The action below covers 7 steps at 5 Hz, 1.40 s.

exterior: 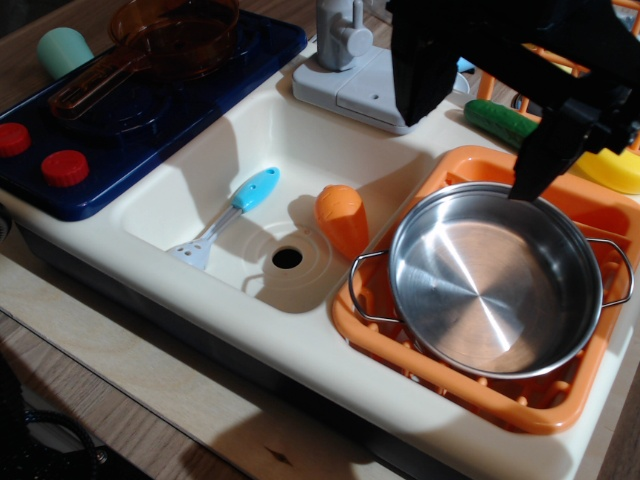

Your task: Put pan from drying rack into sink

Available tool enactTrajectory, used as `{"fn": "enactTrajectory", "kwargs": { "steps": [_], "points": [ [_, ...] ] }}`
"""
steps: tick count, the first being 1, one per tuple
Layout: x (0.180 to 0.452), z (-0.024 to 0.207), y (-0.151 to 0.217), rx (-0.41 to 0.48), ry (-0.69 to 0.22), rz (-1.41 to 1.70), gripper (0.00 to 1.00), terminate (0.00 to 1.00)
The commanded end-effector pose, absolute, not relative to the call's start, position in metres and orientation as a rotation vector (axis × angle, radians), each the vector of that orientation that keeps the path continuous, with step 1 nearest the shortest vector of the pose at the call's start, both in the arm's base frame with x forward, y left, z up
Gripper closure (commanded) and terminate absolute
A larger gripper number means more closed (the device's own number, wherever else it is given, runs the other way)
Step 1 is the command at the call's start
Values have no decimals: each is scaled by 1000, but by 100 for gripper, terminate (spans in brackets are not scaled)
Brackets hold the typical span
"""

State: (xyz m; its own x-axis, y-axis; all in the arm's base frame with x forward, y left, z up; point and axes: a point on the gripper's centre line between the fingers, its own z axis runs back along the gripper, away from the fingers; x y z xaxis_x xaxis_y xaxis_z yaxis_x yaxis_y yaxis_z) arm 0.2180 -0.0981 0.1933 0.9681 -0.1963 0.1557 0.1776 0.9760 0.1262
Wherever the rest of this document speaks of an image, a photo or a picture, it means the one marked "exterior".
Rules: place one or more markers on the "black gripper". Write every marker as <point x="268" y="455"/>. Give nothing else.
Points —
<point x="577" y="117"/>

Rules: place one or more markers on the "stainless steel pan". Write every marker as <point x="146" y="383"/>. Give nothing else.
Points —
<point x="493" y="286"/>

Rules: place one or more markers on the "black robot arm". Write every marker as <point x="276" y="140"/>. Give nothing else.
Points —
<point x="428" y="37"/>

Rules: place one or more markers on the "cream plastic toy sink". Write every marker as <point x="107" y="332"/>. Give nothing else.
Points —
<point x="258" y="360"/>

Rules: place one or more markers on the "green toy cucumber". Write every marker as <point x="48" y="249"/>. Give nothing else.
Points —
<point x="499" y="121"/>

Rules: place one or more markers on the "yellow toy banana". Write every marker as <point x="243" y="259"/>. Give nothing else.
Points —
<point x="619" y="172"/>

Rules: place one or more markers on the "orange grid basket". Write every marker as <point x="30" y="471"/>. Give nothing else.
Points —
<point x="606" y="59"/>

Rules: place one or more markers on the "blue plastic cup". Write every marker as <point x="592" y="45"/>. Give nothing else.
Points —
<point x="464" y="66"/>

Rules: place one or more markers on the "grey toy faucet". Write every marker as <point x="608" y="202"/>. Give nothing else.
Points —
<point x="348" y="75"/>

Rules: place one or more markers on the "orange toy carrot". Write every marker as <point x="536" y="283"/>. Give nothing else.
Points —
<point x="340" y="214"/>

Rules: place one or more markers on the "amber transparent saucepan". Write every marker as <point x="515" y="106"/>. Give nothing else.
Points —
<point x="164" y="40"/>

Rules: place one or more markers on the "navy blue toy stove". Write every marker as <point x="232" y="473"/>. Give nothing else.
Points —
<point x="139" y="125"/>

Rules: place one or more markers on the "red stove knob right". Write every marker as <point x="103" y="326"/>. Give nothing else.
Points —
<point x="65" y="168"/>

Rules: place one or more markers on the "red stove knob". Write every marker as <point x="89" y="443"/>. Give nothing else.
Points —
<point x="15" y="139"/>
<point x="65" y="168"/>

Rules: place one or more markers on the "mint green cup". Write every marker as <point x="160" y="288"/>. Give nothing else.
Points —
<point x="62" y="50"/>

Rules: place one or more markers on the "red stove knob left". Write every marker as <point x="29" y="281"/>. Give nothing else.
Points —
<point x="15" y="139"/>

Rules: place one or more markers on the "blue handled toy spatula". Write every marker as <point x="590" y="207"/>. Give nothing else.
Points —
<point x="252" y="193"/>

